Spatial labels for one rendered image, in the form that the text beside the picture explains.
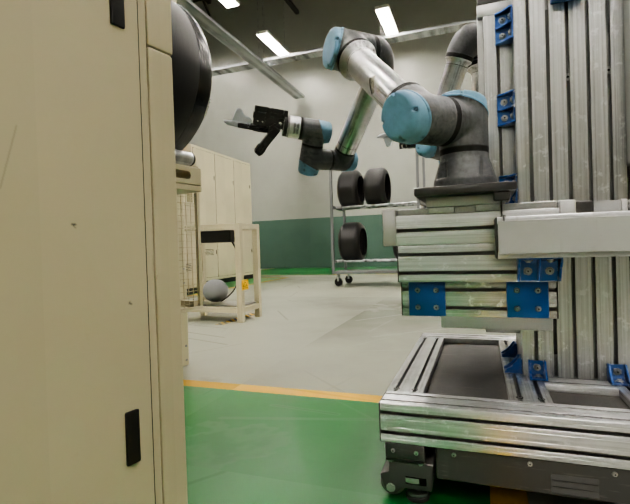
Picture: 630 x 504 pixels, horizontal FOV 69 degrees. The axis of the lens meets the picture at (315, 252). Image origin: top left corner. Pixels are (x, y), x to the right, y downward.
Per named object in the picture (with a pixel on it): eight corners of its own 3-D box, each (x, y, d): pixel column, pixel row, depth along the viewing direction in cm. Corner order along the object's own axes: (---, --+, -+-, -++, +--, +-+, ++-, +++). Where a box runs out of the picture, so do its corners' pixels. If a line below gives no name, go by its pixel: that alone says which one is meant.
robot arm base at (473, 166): (496, 190, 118) (495, 152, 118) (498, 183, 104) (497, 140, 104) (436, 194, 123) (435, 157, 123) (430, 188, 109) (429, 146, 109)
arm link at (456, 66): (478, 14, 150) (432, 160, 164) (493, 24, 158) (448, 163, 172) (448, 13, 158) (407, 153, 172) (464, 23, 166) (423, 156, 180)
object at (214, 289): (242, 322, 363) (239, 222, 362) (179, 321, 383) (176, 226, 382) (262, 316, 396) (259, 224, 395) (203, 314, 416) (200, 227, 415)
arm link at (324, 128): (329, 148, 157) (334, 123, 153) (298, 144, 155) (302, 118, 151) (326, 143, 164) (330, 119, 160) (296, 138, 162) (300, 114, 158)
